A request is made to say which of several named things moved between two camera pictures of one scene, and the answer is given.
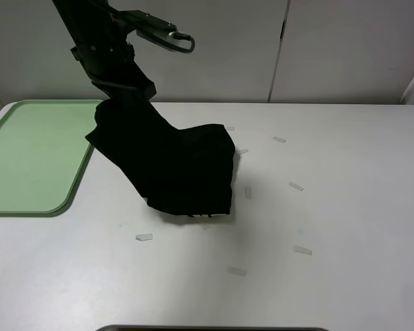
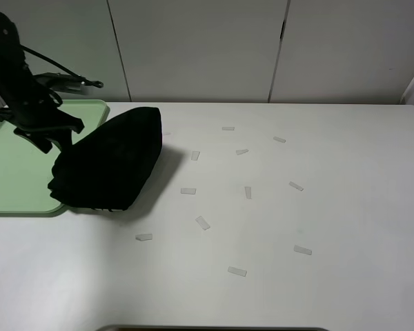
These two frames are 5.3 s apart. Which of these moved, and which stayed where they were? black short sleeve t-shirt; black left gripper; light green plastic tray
Moved: black short sleeve t-shirt; black left gripper
Stayed: light green plastic tray
